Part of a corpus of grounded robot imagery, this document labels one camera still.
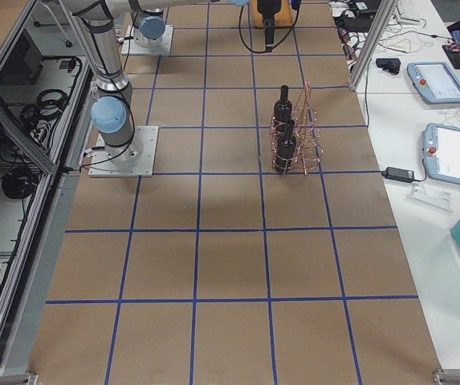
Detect wooden tray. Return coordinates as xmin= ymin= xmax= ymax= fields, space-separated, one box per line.
xmin=252 ymin=0 xmax=296 ymax=29

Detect far dark wine bottle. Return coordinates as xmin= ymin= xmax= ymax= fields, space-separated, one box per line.
xmin=273 ymin=85 xmax=292 ymax=124

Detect dark wine bottle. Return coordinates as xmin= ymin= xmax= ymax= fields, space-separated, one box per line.
xmin=273 ymin=85 xmax=292 ymax=124
xmin=274 ymin=120 xmax=296 ymax=174

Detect near dark wine bottle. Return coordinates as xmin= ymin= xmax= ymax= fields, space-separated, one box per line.
xmin=274 ymin=120 xmax=296 ymax=174

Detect small black device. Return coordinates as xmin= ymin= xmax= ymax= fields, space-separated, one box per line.
xmin=375 ymin=58 xmax=401 ymax=75

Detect upper teach pendant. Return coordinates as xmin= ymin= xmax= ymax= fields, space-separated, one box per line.
xmin=406 ymin=62 xmax=460 ymax=104

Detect teach pendant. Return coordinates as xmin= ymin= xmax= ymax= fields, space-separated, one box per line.
xmin=422 ymin=123 xmax=460 ymax=185
xmin=406 ymin=62 xmax=460 ymax=104

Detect black power adapter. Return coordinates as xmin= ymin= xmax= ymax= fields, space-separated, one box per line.
xmin=381 ymin=167 xmax=415 ymax=183

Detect lower teach pendant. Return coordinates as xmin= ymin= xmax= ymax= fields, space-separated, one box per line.
xmin=422 ymin=123 xmax=460 ymax=185

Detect clear acrylic stand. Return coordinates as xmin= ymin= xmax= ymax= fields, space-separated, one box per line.
xmin=406 ymin=182 xmax=453 ymax=213

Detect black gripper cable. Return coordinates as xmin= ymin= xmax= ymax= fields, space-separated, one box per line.
xmin=238 ymin=0 xmax=301 ymax=55

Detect aluminium frame post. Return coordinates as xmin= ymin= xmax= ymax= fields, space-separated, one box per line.
xmin=348 ymin=0 xmax=397 ymax=91

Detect copper wire bottle basket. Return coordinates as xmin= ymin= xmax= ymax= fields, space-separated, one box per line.
xmin=270 ymin=80 xmax=323 ymax=175

